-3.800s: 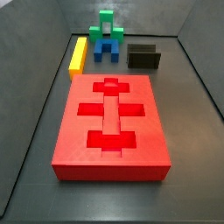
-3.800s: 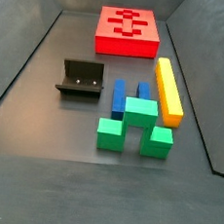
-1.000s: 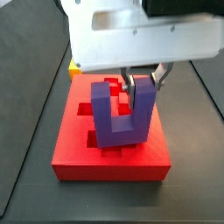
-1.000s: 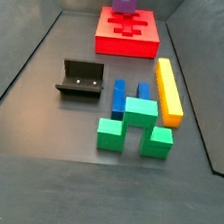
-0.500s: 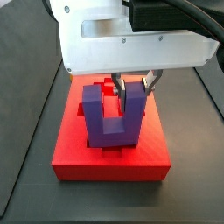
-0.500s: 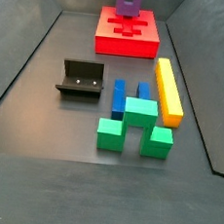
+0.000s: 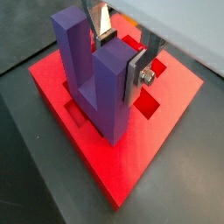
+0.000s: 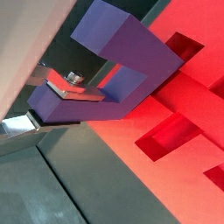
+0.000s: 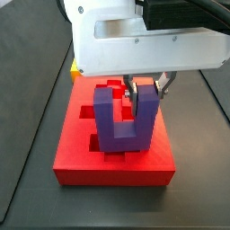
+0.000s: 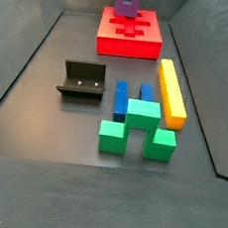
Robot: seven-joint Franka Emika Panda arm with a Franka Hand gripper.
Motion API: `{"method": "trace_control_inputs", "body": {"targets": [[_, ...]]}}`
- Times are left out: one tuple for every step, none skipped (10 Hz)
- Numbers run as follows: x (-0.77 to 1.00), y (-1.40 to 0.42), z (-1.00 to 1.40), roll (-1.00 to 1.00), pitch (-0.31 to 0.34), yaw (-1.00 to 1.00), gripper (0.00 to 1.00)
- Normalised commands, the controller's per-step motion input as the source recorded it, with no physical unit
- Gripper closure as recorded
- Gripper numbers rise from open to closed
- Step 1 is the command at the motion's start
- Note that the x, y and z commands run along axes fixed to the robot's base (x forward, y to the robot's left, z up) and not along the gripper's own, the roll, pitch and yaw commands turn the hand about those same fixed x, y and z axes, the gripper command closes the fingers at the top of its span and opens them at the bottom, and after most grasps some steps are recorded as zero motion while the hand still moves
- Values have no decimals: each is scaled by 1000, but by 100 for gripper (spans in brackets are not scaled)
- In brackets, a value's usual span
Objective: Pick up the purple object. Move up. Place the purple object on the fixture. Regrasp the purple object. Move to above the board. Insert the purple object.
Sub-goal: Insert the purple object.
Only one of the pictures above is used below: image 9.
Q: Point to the red board with slots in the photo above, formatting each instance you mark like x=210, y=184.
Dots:
x=79, y=160

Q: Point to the purple U-shaped block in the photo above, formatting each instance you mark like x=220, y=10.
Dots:
x=129, y=134

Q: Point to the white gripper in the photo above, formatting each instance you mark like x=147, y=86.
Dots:
x=111, y=38

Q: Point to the yellow long block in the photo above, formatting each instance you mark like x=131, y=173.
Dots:
x=74, y=72

